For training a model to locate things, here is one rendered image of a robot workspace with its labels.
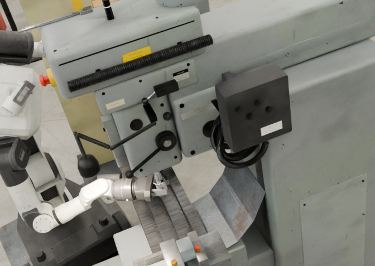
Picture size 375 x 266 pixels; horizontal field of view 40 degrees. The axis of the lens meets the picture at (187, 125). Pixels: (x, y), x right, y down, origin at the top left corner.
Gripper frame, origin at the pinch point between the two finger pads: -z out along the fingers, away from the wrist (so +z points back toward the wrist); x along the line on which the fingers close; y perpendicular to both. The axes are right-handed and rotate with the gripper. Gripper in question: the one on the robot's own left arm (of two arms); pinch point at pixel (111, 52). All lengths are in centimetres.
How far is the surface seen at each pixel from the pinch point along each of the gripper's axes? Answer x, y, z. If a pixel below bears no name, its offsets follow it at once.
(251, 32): 89, 1, -5
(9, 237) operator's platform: -90, -103, 21
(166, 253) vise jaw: 56, -78, 5
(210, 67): 81, -10, 5
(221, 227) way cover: 46, -75, -29
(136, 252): 26, -86, 1
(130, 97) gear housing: 71, -20, 29
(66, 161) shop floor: -180, -73, -51
